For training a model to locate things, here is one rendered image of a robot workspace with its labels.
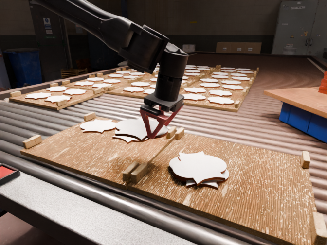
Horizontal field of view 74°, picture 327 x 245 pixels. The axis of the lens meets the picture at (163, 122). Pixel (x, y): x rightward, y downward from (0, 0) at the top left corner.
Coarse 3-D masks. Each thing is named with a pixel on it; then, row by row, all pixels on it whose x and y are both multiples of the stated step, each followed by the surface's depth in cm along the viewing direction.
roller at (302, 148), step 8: (104, 112) 111; (112, 112) 109; (120, 112) 108; (152, 120) 100; (192, 128) 92; (200, 128) 90; (208, 128) 90; (232, 136) 85; (240, 136) 84; (248, 136) 83; (272, 144) 79; (280, 144) 78; (288, 144) 77; (296, 144) 77; (312, 152) 74; (320, 152) 73
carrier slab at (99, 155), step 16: (48, 144) 73; (64, 144) 73; (80, 144) 73; (96, 144) 73; (112, 144) 73; (128, 144) 73; (144, 144) 73; (160, 144) 73; (48, 160) 65; (64, 160) 64; (80, 160) 64; (96, 160) 64; (112, 160) 64; (128, 160) 64; (144, 160) 64; (96, 176) 57; (112, 176) 57
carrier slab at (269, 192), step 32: (160, 160) 64; (224, 160) 64; (256, 160) 64; (288, 160) 64; (160, 192) 51; (192, 192) 51; (224, 192) 51; (256, 192) 51; (288, 192) 51; (224, 224) 44; (256, 224) 43; (288, 224) 43
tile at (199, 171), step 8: (184, 160) 60; (192, 160) 60; (200, 160) 60; (208, 160) 60; (216, 160) 60; (176, 168) 56; (184, 168) 56; (192, 168) 56; (200, 168) 56; (208, 168) 56; (216, 168) 56; (224, 168) 56; (184, 176) 53; (192, 176) 53; (200, 176) 53; (208, 176) 53; (216, 176) 53
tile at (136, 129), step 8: (128, 120) 61; (136, 120) 61; (120, 128) 56; (128, 128) 56; (136, 128) 56; (144, 128) 56; (152, 128) 56; (128, 136) 53; (136, 136) 52; (144, 136) 52; (160, 136) 53
